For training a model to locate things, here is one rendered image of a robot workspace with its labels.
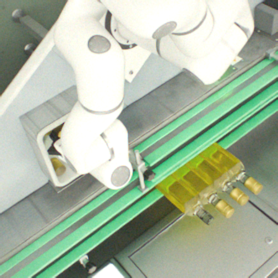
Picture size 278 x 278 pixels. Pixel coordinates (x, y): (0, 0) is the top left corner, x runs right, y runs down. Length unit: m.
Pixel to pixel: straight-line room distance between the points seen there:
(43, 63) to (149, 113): 0.38
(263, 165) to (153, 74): 0.51
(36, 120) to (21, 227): 0.32
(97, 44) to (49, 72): 0.45
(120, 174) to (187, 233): 0.51
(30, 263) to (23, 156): 0.28
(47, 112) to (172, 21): 0.57
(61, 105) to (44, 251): 0.39
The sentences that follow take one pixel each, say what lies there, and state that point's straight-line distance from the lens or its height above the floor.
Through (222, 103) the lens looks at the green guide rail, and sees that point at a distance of 1.44.
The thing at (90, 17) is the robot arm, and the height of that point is 1.04.
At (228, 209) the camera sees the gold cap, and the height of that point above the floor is 1.16.
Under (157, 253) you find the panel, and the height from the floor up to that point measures 1.06.
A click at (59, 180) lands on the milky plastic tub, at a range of 1.31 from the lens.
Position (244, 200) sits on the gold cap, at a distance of 1.36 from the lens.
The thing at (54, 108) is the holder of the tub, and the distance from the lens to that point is 1.20.
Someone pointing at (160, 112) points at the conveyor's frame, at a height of 0.84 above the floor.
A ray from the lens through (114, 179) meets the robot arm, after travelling 1.01.
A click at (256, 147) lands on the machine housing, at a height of 0.96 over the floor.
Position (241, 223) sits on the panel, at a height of 1.15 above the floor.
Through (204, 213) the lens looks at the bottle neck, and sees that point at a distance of 1.33.
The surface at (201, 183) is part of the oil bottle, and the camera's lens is 1.37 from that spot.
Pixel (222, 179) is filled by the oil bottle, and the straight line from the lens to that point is 1.38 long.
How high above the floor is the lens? 1.64
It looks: 35 degrees down
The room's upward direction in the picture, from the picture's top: 130 degrees clockwise
